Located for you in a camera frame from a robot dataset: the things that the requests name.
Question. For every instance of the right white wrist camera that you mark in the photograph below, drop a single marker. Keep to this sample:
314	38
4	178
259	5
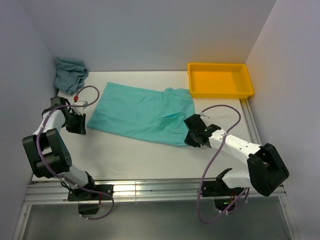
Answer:
201	114

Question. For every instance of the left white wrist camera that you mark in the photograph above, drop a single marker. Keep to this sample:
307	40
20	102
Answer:
79	106

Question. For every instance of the crumpled grey-blue t-shirt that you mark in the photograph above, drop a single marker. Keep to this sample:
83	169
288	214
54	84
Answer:
70	75

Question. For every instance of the yellow plastic tray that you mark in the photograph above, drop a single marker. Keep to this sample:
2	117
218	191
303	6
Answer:
219	81

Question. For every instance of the aluminium right side rail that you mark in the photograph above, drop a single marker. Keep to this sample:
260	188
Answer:
250	120

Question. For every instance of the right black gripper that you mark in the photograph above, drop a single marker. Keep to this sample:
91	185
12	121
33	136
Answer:
189	141

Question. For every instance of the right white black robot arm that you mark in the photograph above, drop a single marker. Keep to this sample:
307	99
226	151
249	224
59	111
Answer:
230	181

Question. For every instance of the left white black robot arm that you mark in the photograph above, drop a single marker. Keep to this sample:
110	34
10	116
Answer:
49	157

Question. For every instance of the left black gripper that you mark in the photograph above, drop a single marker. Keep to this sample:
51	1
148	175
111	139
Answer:
80	129

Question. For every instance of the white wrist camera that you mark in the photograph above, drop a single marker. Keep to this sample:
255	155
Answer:
201	114
79	106

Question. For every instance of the aluminium front rail frame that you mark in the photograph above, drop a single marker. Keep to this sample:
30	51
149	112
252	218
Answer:
52	193

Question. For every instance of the teal green t-shirt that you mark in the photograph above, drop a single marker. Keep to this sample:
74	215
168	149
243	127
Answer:
144	114

